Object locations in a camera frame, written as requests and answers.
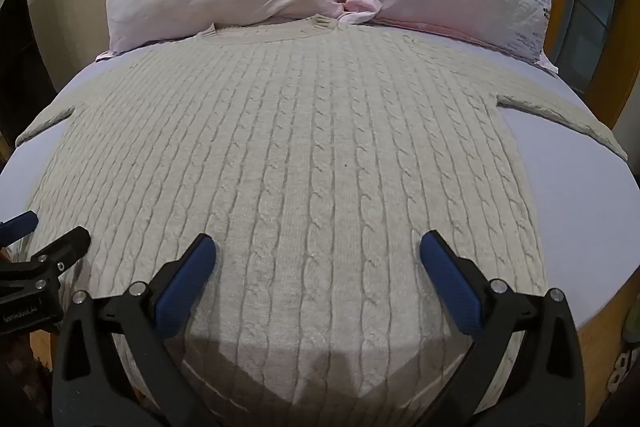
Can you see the wooden window frame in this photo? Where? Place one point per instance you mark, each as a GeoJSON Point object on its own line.
{"type": "Point", "coordinates": [580, 12]}

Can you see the lavender bed sheet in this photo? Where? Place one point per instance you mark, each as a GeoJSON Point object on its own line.
{"type": "Point", "coordinates": [570, 202]}

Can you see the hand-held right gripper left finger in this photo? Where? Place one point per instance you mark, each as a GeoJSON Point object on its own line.
{"type": "Point", "coordinates": [186, 274]}

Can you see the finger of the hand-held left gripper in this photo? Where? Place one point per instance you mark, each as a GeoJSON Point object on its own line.
{"type": "Point", "coordinates": [59, 253]}
{"type": "Point", "coordinates": [20, 224]}

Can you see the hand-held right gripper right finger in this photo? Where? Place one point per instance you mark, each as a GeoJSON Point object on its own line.
{"type": "Point", "coordinates": [451, 279]}

